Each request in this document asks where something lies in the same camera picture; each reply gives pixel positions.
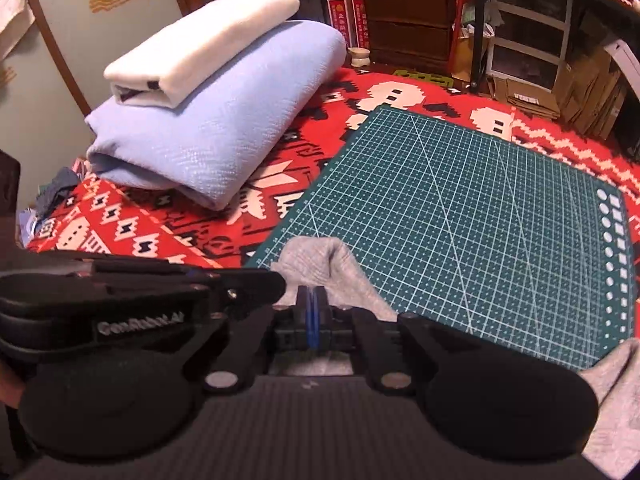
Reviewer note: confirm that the white folded cloth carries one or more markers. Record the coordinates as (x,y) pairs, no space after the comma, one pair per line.
(210,45)

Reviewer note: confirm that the lime green perforated board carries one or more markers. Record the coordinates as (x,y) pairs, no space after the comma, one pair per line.
(422,78)

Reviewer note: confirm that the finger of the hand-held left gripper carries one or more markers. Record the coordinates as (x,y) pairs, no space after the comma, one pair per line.
(250,285)

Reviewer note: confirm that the person's left hand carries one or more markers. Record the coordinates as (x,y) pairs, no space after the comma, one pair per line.
(11,387)

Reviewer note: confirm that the stack of flattened cardboard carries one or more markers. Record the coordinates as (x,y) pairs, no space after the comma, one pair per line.
(595,95)

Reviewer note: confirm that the red patterned blanket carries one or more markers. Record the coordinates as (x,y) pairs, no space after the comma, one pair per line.
(150,230)

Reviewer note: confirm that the green cutting mat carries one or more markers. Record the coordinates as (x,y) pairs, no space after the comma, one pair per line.
(450,220)

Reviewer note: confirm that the wooden drawer cabinet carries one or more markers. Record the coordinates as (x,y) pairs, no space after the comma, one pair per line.
(407,25)

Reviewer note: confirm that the red printed carton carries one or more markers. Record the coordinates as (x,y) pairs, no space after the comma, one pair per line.
(362,22)
(340,22)

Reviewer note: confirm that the white flat box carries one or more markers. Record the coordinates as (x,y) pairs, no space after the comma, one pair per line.
(625,62)

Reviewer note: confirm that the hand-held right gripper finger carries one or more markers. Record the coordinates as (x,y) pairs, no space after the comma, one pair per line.
(305,320)
(317,320)

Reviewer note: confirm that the denim cloth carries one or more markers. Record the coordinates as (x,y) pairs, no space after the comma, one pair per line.
(57,190)

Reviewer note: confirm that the flat cardboard box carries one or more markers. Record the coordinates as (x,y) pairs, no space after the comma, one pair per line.
(530,100)

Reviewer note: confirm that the white ceramic bowl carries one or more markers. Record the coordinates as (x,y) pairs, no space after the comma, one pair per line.
(360,57)

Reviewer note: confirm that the white plastic drawer unit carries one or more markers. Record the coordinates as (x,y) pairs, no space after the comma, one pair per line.
(527,30)

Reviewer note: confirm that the light blue folded blanket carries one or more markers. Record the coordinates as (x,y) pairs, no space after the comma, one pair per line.
(215,135)

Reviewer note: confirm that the white hanging cloth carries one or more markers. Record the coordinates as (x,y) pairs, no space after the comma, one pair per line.
(12,5)

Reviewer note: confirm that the grey t-shirt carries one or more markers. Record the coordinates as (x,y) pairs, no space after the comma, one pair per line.
(325,265)

